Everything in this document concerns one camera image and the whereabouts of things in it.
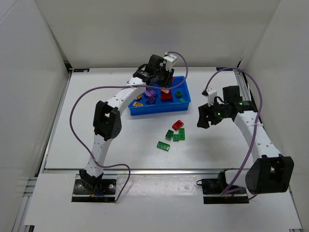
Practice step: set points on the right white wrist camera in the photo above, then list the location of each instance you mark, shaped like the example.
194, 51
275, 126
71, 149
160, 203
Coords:
210, 94

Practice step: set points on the green lego brick bottom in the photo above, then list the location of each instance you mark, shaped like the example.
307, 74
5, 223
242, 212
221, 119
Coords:
163, 146

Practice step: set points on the green lego brick small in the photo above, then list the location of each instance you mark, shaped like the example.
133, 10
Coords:
176, 137

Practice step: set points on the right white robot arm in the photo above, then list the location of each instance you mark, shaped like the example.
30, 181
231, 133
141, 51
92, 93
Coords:
271, 171

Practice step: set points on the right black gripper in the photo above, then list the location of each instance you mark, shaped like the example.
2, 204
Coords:
208, 113

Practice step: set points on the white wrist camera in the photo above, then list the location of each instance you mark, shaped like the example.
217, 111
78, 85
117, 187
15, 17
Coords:
169, 60
210, 94

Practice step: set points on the left blue table label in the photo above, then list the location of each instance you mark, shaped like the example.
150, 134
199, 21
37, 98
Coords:
81, 70

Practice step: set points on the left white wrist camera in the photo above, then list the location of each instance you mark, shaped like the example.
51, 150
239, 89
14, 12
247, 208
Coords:
169, 60

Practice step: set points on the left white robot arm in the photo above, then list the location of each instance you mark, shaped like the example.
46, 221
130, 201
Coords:
107, 116

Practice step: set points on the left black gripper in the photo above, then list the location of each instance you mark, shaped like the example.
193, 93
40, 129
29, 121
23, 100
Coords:
166, 76

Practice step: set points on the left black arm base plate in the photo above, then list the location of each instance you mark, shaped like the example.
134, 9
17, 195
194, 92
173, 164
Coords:
103, 193

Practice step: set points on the purple lego brick studs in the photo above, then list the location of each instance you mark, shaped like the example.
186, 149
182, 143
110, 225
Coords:
151, 101

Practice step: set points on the red half-round lego brick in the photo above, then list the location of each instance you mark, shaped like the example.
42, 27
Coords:
166, 97

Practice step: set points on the red small lego brick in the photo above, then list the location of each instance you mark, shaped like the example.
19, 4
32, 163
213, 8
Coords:
178, 124

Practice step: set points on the red oval lego brick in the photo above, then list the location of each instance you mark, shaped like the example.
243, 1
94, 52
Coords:
165, 91

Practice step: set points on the blue divided plastic bin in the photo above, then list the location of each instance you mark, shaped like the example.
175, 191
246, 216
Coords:
179, 84

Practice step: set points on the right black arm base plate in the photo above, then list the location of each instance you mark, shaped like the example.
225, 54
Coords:
212, 189

